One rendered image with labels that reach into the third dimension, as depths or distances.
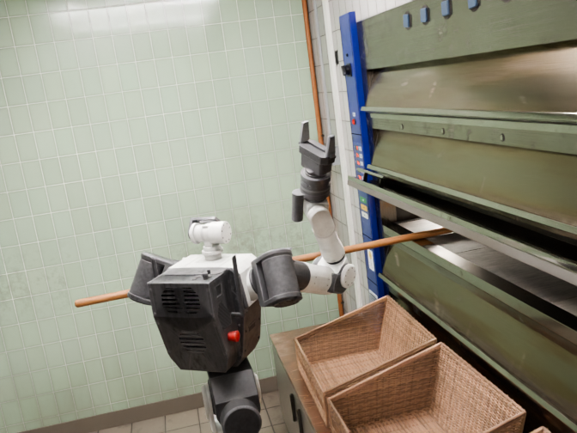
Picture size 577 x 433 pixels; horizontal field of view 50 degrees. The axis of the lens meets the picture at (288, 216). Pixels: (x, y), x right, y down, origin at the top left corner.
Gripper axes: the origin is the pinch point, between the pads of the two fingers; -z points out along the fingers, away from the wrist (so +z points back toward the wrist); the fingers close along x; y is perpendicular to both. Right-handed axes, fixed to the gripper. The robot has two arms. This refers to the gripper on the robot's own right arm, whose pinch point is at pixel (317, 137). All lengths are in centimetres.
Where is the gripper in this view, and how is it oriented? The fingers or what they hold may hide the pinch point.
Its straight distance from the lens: 171.3
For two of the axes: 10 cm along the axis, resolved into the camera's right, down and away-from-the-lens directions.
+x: -6.4, -4.4, 6.3
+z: -0.2, 8.2, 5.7
